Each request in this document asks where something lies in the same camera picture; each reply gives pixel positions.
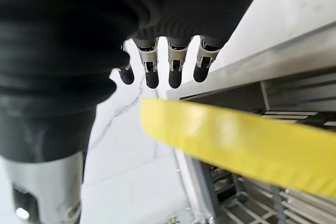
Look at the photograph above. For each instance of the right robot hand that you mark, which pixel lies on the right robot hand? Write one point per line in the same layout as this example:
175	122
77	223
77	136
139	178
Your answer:
65	37

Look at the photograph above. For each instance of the yellow plate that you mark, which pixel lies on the yellow plate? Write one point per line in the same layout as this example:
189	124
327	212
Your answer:
236	142

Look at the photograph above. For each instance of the grey dishwasher rack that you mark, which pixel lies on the grey dishwasher rack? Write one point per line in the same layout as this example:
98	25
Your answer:
252	203

